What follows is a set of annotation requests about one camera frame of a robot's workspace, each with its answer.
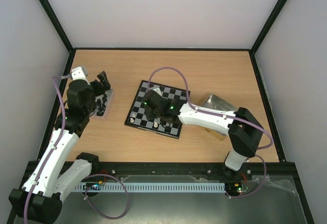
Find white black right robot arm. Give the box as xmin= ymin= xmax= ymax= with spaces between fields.
xmin=142 ymin=88 xmax=263 ymax=179

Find gold tin of white pieces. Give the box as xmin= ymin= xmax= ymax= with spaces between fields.
xmin=202 ymin=94 xmax=238 ymax=141

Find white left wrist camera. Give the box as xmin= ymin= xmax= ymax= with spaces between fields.
xmin=71 ymin=66 xmax=88 ymax=82

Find black white chess board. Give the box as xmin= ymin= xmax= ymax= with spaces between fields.
xmin=124 ymin=80 xmax=190 ymax=139

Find light blue cable duct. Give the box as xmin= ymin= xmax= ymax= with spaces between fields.
xmin=89 ymin=183 xmax=225 ymax=193

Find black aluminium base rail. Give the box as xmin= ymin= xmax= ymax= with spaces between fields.
xmin=22 ymin=161 xmax=299 ymax=182

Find black cage frame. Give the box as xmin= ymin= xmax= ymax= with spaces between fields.
xmin=20 ymin=0 xmax=314 ymax=223

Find silver tray of black pieces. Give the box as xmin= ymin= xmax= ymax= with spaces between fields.
xmin=89 ymin=89 xmax=115 ymax=121

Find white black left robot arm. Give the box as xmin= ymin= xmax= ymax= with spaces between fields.
xmin=9 ymin=67 xmax=111 ymax=223

